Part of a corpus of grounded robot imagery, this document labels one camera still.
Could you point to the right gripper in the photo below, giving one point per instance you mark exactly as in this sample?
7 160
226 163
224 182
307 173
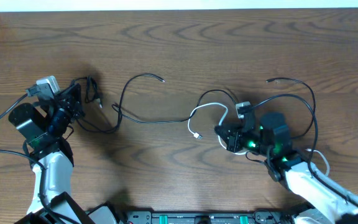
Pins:
233 141

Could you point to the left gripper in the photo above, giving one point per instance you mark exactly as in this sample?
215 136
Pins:
68 102

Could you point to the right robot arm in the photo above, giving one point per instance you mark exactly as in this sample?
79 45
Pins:
328 202

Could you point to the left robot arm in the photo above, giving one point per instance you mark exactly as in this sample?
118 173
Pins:
43 125

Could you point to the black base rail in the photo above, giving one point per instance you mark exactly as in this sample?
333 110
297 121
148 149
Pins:
106 213

